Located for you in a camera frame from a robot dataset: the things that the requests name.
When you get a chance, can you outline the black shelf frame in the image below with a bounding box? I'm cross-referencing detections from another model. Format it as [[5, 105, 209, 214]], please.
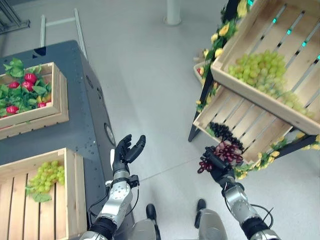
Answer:
[[187, 0, 320, 161]]

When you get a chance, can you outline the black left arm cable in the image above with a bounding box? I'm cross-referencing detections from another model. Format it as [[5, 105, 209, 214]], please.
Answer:
[[88, 186, 140, 221]]

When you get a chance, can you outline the white metal rail frame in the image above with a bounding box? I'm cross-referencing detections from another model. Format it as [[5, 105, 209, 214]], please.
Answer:
[[39, 8, 89, 60]]

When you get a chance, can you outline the large green grape pile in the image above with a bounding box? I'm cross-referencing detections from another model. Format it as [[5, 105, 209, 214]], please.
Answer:
[[226, 49, 316, 119]]

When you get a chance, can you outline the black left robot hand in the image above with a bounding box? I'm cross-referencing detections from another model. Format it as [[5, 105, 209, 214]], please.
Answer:
[[110, 134, 147, 174]]

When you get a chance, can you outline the shallow wooden crate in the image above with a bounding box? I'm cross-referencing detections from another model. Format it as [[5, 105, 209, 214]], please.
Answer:
[[0, 61, 70, 141]]

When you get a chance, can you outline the silver right robot leg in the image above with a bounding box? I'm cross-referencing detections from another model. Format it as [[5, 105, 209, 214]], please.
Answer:
[[194, 198, 229, 240]]

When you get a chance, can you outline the small green grape bunch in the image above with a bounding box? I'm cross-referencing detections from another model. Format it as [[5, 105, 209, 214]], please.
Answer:
[[24, 160, 66, 204]]

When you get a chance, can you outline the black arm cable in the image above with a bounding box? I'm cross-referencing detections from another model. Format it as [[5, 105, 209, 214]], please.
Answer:
[[252, 204, 275, 227], [88, 186, 140, 221]]

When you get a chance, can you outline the large tilted wooden crate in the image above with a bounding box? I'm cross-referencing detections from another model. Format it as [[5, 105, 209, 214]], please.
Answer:
[[210, 0, 320, 136]]

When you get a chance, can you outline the silver left robot leg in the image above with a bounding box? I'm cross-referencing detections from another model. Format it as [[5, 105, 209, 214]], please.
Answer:
[[131, 203, 162, 240]]

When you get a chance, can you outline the deep wooden crate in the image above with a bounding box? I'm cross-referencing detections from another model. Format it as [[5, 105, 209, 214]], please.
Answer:
[[0, 147, 88, 240]]

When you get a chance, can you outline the dark metal rack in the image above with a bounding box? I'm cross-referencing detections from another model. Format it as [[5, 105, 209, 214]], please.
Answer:
[[0, 0, 31, 35]]

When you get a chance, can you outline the yellow flower garland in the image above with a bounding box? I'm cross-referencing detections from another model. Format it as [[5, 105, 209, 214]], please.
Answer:
[[233, 131, 320, 181], [195, 0, 254, 113]]

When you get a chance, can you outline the red grape bunch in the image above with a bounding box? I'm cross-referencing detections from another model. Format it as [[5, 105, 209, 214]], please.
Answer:
[[197, 140, 245, 175]]

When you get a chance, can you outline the dark grey cart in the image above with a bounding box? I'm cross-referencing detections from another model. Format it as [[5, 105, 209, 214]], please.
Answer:
[[0, 39, 117, 240]]

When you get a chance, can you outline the yellow artificial fruit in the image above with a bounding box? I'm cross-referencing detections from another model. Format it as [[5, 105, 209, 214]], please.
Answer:
[[36, 93, 52, 103]]

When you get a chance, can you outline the white round pillar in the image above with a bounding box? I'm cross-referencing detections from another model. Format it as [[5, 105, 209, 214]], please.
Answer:
[[165, 0, 182, 26]]

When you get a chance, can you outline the silver robot leg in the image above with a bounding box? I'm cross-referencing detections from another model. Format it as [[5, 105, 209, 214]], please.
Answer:
[[194, 198, 229, 240], [131, 203, 162, 240]]

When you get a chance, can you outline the small wooden fruit crate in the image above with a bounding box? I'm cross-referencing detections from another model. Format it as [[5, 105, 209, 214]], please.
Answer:
[[192, 61, 209, 86]]

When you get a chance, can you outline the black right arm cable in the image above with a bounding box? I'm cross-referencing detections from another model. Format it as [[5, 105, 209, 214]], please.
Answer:
[[252, 204, 275, 227]]

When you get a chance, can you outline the black grape bunch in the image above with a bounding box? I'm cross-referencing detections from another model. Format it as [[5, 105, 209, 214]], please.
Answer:
[[208, 121, 245, 154]]

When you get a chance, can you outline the slatted tilted wooden crate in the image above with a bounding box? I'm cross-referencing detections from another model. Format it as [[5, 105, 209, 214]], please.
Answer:
[[192, 84, 295, 166]]

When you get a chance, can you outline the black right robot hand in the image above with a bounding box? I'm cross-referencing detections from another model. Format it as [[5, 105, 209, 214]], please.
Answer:
[[199, 146, 236, 185]]

